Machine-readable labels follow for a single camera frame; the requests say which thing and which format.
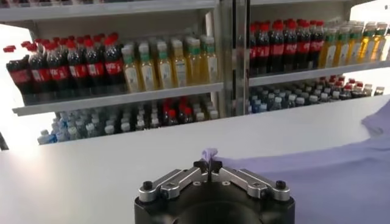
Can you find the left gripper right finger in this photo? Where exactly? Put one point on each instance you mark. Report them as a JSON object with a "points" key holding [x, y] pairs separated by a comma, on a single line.
{"points": [[250, 184]]}

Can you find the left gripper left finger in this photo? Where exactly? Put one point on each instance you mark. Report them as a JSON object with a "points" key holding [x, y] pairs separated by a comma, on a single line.
{"points": [[176, 184]]}

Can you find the purple printed t-shirt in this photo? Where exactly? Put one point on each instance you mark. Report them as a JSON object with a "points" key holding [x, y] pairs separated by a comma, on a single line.
{"points": [[304, 182]]}

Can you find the dark bottle white label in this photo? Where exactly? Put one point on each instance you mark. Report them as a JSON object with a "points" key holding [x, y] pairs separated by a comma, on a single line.
{"points": [[324, 97], [109, 129], [335, 95], [140, 124], [300, 101], [155, 122], [125, 127], [313, 100]]}

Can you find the cola bottle red cap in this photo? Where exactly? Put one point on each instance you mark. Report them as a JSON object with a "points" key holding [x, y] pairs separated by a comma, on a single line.
{"points": [[113, 67], [19, 76], [263, 51], [253, 53], [290, 48], [188, 115], [303, 47], [276, 50], [172, 117], [96, 69], [59, 73], [357, 90], [317, 45], [40, 75], [78, 71], [346, 92]]}

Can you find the blue water bottle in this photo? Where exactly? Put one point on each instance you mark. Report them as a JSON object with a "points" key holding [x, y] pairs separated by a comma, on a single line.
{"points": [[263, 107], [44, 137], [255, 107], [62, 135]]}

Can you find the green tinted bottle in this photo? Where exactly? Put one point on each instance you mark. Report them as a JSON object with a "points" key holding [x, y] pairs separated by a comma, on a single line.
{"points": [[277, 103], [73, 133], [292, 101], [90, 129]]}

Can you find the grey metal shelf unit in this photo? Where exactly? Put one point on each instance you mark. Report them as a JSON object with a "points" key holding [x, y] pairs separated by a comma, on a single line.
{"points": [[122, 97], [304, 74]]}

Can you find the black slanted pole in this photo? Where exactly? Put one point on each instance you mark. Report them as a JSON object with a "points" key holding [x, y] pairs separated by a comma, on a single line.
{"points": [[3, 142]]}

